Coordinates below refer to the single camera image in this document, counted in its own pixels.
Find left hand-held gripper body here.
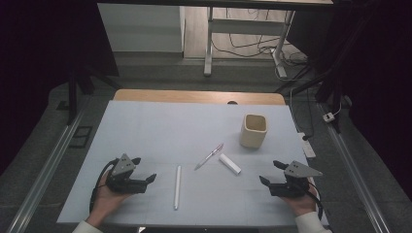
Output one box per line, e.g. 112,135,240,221
105,153,149,195

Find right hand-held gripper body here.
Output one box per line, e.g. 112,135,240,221
268,160,325,199

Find white pen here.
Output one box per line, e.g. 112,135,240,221
173,164,183,212

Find short white tube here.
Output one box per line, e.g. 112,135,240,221
218,152,243,176

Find beige square pen holder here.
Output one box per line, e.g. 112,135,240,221
239,113,269,150

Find person's right hand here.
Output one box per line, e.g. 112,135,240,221
281,182,321,217

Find person's left hand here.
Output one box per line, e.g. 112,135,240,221
85,176,131,228

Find white power strip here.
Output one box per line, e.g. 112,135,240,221
296,131,317,159

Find pale blue table mat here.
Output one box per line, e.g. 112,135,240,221
56,99,330,227

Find wooden table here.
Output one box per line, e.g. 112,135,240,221
112,88,287,107

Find black metal stand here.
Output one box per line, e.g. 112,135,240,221
274,18,368,134
65,62,123,126

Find white cabinet panel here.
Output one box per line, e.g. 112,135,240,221
97,3,186,53

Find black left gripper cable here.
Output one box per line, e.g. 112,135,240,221
88,157,120,214

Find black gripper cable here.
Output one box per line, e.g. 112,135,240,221
305,182,326,221
88,157,120,214

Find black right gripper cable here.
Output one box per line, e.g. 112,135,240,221
305,182,326,221

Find black floor frame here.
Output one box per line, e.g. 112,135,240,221
68,125,94,150

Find metal floor rail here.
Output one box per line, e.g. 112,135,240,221
6,103,90,233
317,102,392,233

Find tangled black floor cables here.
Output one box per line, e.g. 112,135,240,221
211,8,309,67

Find white desk frame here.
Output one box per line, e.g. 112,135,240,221
202,6,296,79

